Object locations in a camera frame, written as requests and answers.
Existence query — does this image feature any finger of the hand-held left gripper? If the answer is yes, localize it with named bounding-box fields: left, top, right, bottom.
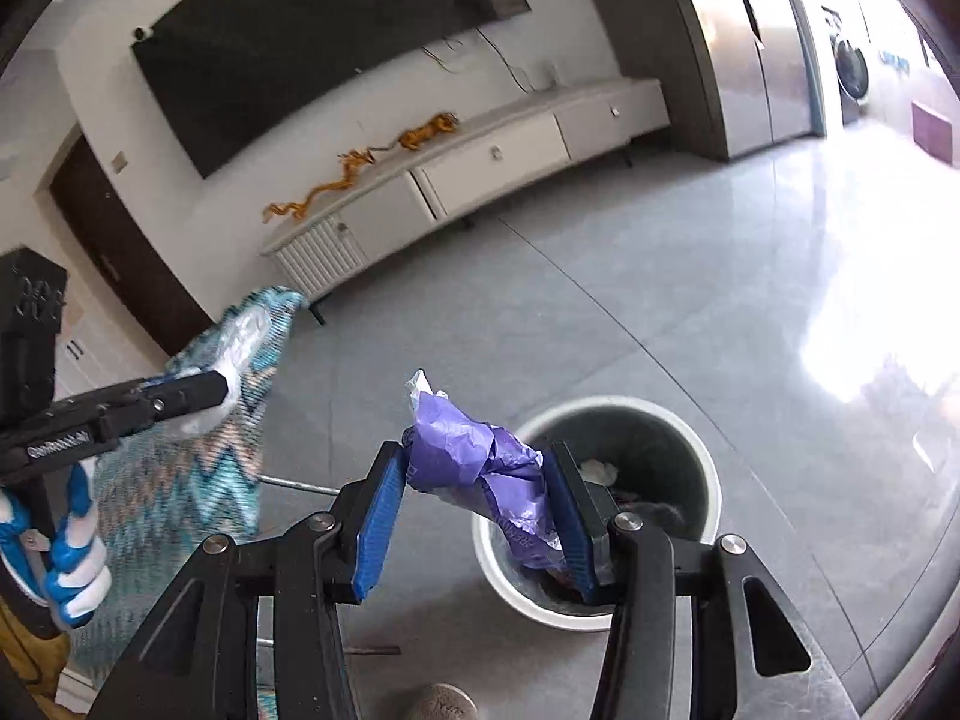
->
left=90, top=371, right=230, bottom=443

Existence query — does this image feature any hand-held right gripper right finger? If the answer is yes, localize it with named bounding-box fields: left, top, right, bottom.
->
left=541, top=441, right=860, bottom=720

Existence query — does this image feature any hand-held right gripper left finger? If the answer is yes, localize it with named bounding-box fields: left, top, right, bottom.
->
left=86, top=441, right=410, bottom=720

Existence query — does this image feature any clear plastic bag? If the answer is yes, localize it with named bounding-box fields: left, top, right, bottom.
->
left=169, top=307, right=271, bottom=436

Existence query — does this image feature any purple plastic wrapper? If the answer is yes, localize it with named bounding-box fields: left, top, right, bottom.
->
left=403, top=369, right=571, bottom=578

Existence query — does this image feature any grey round trash bin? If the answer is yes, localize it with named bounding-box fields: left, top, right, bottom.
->
left=471, top=396, right=723, bottom=632

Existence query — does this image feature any person's left hand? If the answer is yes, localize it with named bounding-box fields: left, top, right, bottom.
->
left=0, top=461, right=113, bottom=631

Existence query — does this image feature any white lower cabinet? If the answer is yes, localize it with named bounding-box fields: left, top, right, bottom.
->
left=56, top=307, right=170, bottom=398

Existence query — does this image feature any zigzag patterned blanket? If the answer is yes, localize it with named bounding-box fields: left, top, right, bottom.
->
left=71, top=285, right=310, bottom=720

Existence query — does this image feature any metal table bar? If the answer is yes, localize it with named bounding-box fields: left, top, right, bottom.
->
left=259, top=474, right=342, bottom=496

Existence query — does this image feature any dark brown door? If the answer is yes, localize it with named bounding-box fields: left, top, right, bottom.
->
left=49, top=139, right=215, bottom=335

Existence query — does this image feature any grey slipper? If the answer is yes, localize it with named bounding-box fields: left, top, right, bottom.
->
left=409, top=682, right=477, bottom=720

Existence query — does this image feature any golden dragon figurine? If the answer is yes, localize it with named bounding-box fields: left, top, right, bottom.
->
left=262, top=148, right=376, bottom=224

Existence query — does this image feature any golden lion figurine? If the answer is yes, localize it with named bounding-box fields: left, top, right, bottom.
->
left=397, top=112, right=460, bottom=151

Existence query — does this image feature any white television cabinet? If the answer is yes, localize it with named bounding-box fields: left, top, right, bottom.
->
left=259, top=77, right=671, bottom=327

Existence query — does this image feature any grey refrigerator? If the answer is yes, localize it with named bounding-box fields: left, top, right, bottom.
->
left=585, top=0, right=826, bottom=160

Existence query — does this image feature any purple stool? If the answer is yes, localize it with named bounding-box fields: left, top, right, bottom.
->
left=911, top=101, right=960, bottom=166

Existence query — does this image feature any washing machine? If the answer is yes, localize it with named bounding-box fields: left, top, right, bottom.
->
left=821, top=7, right=871, bottom=128

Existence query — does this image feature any black wall television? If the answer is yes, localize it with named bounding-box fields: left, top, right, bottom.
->
left=131, top=0, right=533, bottom=179

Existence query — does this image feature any television cable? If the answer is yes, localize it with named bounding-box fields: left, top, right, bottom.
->
left=420, top=26, right=537, bottom=91

